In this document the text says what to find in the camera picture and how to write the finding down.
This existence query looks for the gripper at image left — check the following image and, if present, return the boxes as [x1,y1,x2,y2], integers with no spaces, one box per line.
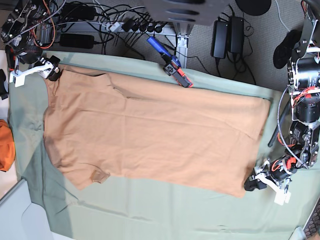
[14,48,62,82]

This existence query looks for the orange cloth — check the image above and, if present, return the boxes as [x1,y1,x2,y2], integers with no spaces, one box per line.
[0,119,16,172]

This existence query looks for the white plastic bin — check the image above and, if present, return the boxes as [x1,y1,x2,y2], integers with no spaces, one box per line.
[0,179,53,240]

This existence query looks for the white power strip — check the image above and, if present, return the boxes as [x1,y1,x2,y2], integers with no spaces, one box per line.
[102,19,176,36]

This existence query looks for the blue orange bar clamp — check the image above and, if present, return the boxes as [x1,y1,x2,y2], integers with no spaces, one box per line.
[147,36,193,88]

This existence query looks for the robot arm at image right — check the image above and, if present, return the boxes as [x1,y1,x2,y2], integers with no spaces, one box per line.
[244,0,320,194]

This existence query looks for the black shoes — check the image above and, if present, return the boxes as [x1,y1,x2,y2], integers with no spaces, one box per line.
[273,29,302,69]

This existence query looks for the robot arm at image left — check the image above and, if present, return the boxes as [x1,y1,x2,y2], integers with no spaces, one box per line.
[0,0,66,87]

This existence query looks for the tan T-shirt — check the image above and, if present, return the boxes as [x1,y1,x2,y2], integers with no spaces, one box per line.
[44,66,270,198]

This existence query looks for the patterned chair seat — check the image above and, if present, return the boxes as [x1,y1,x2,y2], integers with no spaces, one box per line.
[303,205,320,240]

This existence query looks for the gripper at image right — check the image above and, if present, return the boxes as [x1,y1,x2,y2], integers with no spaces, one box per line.
[243,156,298,192]

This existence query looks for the black power adapter left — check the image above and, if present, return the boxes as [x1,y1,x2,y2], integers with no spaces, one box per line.
[59,33,95,49]

